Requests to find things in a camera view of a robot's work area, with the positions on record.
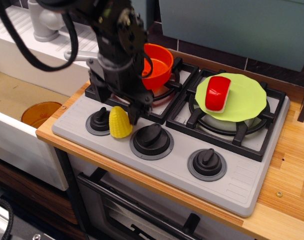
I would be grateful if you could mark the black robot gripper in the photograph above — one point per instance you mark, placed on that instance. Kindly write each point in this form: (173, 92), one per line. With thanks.
(124, 80)

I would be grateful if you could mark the yellow toy corn cob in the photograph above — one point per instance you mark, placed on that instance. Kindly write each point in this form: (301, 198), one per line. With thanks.
(119, 124)

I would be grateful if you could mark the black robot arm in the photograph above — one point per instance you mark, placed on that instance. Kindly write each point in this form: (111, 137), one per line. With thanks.
(121, 38)

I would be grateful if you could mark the black left stove knob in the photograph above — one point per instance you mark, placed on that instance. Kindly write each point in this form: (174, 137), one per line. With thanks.
(97, 124)

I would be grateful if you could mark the black stove knob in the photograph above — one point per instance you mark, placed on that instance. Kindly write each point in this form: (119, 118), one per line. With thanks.
(207, 165)
(97, 124)
(152, 142)

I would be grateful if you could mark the black left burner grate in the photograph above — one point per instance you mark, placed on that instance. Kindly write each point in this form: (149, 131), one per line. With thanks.
(164, 98)

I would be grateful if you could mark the black burner grate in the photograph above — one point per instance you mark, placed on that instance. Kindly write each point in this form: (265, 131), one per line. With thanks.
(249, 138)
(164, 98)

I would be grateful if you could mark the black middle stove knob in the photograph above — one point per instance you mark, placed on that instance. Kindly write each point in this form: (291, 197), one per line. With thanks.
(152, 142)

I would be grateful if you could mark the orange sink drain plug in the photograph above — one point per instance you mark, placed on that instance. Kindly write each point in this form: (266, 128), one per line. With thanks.
(37, 114)

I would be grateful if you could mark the white toy sink unit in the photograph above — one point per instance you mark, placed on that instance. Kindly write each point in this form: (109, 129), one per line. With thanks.
(22, 85)

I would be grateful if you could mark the teal cabinet box left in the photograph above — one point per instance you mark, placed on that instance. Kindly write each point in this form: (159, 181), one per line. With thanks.
(146, 9)

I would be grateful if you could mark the grey toy stove top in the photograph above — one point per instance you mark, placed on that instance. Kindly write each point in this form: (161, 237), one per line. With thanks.
(237, 191)

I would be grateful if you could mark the grey toy faucet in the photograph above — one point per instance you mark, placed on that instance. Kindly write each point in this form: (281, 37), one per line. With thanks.
(46, 24)

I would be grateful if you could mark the black right stove knob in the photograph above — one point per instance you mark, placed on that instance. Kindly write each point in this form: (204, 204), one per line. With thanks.
(207, 165)

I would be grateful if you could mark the light green plastic plate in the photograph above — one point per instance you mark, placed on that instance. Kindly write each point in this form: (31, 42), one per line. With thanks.
(246, 98)

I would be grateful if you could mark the black right burner grate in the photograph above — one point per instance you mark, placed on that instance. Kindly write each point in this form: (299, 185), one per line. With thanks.
(249, 138)

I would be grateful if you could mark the orange toy pot grey handle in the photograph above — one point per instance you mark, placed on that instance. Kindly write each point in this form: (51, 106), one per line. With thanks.
(158, 62)

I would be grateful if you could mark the toy oven door black handle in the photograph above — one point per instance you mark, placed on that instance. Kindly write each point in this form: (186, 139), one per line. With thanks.
(185, 232)

